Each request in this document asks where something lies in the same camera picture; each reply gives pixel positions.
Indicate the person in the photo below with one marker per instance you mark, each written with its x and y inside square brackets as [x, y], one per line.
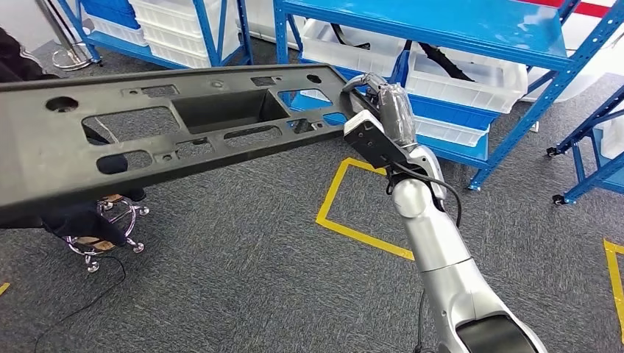
[83, 224]

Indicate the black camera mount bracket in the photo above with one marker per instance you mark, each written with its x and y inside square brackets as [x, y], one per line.
[378, 146]

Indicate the chrome stool base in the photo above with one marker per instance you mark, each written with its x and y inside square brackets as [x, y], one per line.
[138, 247]

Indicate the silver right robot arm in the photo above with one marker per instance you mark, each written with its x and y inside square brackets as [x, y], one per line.
[439, 253]

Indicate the yellow floor tape strip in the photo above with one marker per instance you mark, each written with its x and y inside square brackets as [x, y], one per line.
[4, 288]

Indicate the black plastic plate holder part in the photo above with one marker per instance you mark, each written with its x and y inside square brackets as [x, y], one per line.
[49, 170]

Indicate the black curved trim part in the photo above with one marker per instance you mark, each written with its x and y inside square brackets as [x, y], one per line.
[448, 63]
[348, 41]

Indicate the metal pole stand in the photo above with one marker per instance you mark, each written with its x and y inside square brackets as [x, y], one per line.
[73, 56]

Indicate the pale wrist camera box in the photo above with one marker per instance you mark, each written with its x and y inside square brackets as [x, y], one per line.
[361, 122]

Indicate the white plastic crate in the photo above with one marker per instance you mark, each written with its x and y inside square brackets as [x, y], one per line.
[448, 131]
[351, 63]
[468, 95]
[180, 19]
[119, 34]

